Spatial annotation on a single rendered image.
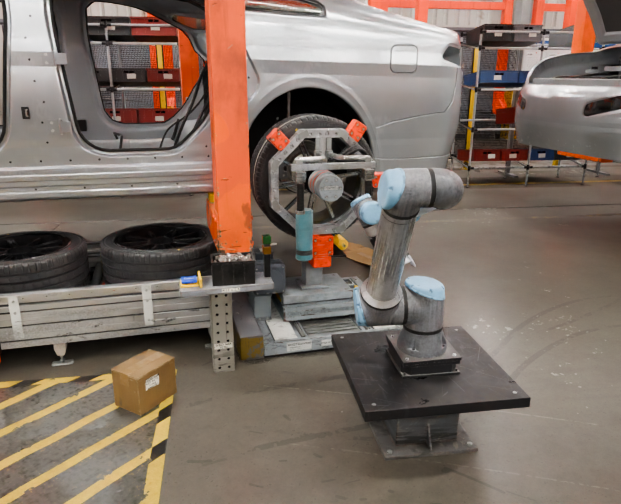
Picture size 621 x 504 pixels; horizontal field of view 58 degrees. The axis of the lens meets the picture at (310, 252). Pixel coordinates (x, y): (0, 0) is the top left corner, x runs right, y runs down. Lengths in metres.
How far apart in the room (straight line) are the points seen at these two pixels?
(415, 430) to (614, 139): 3.11
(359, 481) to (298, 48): 2.21
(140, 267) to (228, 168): 0.72
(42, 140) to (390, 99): 1.91
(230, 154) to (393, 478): 1.55
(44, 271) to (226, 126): 1.17
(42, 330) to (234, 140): 1.30
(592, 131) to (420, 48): 1.84
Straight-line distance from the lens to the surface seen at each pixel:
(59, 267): 3.09
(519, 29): 7.71
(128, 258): 3.01
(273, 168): 2.80
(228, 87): 2.64
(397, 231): 1.72
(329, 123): 2.94
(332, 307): 3.12
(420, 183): 1.62
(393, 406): 2.00
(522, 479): 2.29
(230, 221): 2.73
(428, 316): 2.12
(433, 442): 2.35
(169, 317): 2.95
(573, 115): 4.94
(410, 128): 3.48
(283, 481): 2.15
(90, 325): 2.97
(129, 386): 2.53
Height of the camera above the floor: 1.38
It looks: 18 degrees down
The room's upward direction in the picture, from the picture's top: straight up
